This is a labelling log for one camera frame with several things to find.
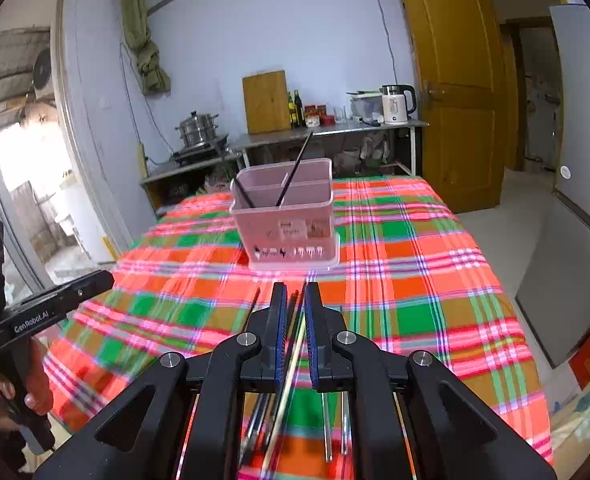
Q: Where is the black chopstick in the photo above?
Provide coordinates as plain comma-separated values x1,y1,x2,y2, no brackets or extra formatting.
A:
255,291,301,461
232,176,256,210
246,286,262,323
275,131,314,208

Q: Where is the person's left hand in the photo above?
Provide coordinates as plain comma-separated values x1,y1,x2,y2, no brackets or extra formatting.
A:
0,337,56,433

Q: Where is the green hanging cloth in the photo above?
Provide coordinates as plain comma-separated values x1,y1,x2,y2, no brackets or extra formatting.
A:
120,0,172,96

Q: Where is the white electric kettle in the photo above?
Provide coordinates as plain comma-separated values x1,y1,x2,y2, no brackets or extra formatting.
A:
380,83,419,126

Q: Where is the metal chopstick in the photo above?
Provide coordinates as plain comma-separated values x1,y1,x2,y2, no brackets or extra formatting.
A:
322,392,334,463
341,391,350,457

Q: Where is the pink plastic utensil holder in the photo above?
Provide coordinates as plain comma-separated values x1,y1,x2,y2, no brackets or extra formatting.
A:
230,158,341,272

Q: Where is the wooden cutting board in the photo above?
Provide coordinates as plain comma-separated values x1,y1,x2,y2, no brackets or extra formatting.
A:
242,69,292,135

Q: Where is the grey refrigerator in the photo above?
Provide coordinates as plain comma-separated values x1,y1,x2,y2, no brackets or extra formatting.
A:
514,3,590,370

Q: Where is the metal kitchen shelf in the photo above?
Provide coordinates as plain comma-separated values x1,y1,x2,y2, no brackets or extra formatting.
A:
229,118,430,178

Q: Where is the steel steamer pot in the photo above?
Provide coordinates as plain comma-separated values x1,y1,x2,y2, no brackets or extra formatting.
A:
175,111,221,149

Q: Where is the stove wall cable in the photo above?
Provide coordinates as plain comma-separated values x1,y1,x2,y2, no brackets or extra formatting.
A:
119,42,177,162

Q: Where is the low wooden shelf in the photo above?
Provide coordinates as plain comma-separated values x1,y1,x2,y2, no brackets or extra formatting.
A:
139,152,242,222

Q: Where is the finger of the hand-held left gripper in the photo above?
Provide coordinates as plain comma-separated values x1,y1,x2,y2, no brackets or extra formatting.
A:
45,269,116,311

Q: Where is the pale wooden chopstick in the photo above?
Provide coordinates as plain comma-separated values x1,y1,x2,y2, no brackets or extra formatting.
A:
261,325,307,469

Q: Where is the plaid tablecloth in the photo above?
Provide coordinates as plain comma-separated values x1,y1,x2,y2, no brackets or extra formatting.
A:
42,175,556,480

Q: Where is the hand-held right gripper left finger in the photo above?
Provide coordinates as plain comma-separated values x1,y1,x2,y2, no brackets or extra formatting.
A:
35,282,289,480

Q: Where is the yellow wooden door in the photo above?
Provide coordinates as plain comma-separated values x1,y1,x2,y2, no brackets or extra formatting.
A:
392,0,506,215

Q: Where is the grey metal utensil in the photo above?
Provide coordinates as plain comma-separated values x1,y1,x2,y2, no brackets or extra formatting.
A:
237,393,271,467

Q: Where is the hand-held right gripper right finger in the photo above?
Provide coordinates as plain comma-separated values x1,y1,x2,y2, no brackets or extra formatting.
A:
304,282,558,480

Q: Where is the gas stove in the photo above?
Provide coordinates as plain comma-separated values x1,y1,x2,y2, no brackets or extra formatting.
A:
172,134,236,166

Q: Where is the clear lidded storage container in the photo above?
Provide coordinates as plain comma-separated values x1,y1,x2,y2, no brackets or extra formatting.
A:
349,91,384,121

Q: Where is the outdoor air conditioner unit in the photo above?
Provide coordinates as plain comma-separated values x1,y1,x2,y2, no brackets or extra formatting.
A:
31,49,56,102

